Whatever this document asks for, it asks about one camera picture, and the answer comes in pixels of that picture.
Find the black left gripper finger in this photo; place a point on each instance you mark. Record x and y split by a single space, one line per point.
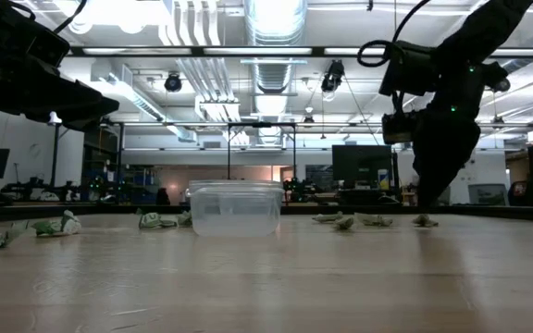
77 119
90 99

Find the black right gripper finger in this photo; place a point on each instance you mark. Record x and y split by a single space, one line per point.
451 166
426 176

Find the background black robot arm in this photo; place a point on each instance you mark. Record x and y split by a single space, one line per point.
23 189
67 192

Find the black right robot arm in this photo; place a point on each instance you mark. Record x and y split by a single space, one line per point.
484 28

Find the grey bin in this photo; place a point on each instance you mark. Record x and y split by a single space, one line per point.
488 194

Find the clear plastic bin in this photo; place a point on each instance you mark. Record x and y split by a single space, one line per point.
236 183

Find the white pillar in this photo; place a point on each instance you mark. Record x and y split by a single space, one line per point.
463 180

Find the yellow and blue box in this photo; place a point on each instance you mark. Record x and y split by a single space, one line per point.
383 179

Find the dark shelving unit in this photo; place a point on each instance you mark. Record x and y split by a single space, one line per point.
102 157

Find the red and black chair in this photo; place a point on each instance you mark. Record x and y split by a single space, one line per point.
518 192

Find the black hanging spotlight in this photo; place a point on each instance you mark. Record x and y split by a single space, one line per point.
173 83
502 85
332 76

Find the blue storage bins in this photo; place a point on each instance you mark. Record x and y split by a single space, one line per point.
144 185

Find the clear rectangular plastic container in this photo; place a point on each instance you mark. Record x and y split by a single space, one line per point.
234 222

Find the black vertical post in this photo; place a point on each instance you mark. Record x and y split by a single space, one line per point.
55 152

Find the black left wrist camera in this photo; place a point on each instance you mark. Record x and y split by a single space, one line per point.
44 44

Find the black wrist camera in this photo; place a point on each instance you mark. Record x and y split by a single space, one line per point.
44 44
407 69

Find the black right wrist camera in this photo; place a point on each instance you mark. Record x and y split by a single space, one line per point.
407 69

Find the black square frame stand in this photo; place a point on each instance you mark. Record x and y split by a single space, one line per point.
261 125

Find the silver ventilation duct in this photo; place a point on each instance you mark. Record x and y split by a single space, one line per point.
273 28

